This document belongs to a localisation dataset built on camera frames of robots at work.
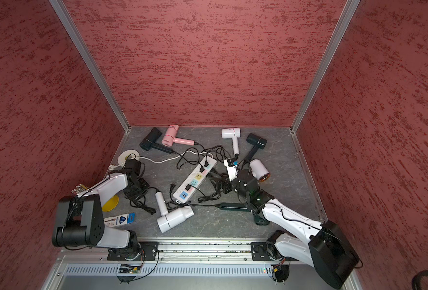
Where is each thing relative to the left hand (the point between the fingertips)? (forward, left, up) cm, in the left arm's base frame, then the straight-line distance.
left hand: (145, 196), depth 89 cm
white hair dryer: (+41, -46, +4) cm, 62 cm away
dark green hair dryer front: (-14, -50, +26) cm, 58 cm away
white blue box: (-11, +5, +1) cm, 13 cm away
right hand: (+4, -37, +13) cm, 39 cm away
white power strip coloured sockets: (+1, -19, +1) cm, 19 cm away
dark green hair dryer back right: (+33, -61, +4) cm, 69 cm away
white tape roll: (+23, +21, 0) cm, 31 cm away
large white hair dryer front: (-12, -17, +5) cm, 21 cm away
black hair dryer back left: (+33, +5, +4) cm, 33 cm away
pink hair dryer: (+35, -6, +3) cm, 36 cm away
